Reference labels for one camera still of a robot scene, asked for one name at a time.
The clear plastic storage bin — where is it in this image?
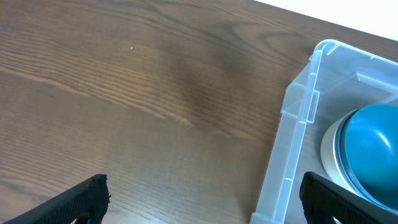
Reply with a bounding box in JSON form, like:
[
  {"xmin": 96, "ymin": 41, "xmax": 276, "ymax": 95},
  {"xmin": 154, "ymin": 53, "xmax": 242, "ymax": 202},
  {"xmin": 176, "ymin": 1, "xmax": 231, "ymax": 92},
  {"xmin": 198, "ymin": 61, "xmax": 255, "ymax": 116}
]
[{"xmin": 250, "ymin": 39, "xmax": 397, "ymax": 224}]

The dark blue bowl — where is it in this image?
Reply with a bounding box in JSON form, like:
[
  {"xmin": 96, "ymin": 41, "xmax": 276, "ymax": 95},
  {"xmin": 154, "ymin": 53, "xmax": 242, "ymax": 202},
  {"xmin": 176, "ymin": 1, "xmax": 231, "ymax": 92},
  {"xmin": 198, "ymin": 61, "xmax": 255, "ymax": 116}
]
[
  {"xmin": 343, "ymin": 103, "xmax": 398, "ymax": 211},
  {"xmin": 336, "ymin": 108, "xmax": 398, "ymax": 214}
]

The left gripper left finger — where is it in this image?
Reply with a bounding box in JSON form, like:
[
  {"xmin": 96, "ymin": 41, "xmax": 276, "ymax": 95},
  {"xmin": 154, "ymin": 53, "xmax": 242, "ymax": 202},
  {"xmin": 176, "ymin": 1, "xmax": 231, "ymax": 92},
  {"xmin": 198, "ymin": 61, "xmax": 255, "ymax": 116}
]
[{"xmin": 4, "ymin": 174, "xmax": 111, "ymax": 224}]

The beige bowl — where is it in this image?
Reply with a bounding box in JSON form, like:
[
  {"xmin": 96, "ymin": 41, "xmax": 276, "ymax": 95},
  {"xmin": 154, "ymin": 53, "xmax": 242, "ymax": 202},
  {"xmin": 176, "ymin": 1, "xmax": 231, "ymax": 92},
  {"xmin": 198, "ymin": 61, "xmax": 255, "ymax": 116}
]
[{"xmin": 320, "ymin": 110, "xmax": 359, "ymax": 195}]

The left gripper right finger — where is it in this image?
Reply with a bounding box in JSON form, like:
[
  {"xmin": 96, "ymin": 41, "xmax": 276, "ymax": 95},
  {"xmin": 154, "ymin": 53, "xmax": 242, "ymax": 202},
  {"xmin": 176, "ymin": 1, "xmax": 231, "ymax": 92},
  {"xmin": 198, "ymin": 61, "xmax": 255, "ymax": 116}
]
[{"xmin": 300, "ymin": 172, "xmax": 397, "ymax": 224}]

